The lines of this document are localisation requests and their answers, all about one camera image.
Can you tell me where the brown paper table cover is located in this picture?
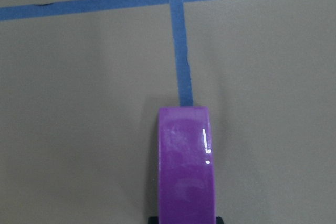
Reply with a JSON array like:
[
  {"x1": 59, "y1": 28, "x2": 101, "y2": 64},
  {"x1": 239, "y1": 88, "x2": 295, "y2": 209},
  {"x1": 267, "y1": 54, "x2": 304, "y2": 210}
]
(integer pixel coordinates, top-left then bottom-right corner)
[{"x1": 1, "y1": 0, "x2": 335, "y2": 223}]

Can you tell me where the purple trapezoid block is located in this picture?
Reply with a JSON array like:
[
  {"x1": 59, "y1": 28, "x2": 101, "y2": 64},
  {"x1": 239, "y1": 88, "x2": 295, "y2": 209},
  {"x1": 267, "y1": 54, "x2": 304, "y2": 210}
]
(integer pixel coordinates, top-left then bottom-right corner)
[{"x1": 158, "y1": 107, "x2": 216, "y2": 223}]

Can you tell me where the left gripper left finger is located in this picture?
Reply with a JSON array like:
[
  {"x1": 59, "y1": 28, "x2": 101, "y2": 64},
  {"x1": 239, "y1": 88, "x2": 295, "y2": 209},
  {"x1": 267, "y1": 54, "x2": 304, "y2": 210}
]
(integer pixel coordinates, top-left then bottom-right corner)
[{"x1": 147, "y1": 216, "x2": 159, "y2": 224}]

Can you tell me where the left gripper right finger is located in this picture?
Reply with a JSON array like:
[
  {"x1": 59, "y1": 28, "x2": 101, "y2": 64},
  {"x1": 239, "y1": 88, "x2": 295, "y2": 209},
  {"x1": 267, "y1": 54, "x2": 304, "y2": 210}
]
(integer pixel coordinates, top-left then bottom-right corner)
[{"x1": 216, "y1": 216, "x2": 225, "y2": 224}]

